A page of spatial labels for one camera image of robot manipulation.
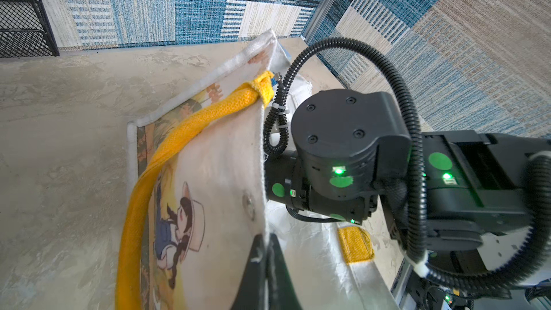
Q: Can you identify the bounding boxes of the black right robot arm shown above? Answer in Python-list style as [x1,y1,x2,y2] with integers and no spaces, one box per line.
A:
[264,89,550,297]

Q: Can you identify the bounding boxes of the black corrugated cable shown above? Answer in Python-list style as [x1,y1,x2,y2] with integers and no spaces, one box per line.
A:
[262,36,551,294]

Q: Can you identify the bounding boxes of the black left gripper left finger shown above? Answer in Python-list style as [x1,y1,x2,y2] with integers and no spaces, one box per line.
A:
[231,234,267,310]

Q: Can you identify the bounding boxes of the white canvas bag yellow handles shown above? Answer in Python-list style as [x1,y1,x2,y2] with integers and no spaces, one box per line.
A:
[116,31,397,309]

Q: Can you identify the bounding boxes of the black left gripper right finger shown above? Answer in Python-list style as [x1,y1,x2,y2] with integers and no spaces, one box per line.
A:
[266,233,302,310]

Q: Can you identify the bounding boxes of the black mesh shelf rack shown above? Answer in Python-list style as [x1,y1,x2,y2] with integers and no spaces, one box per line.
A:
[1,0,60,58]

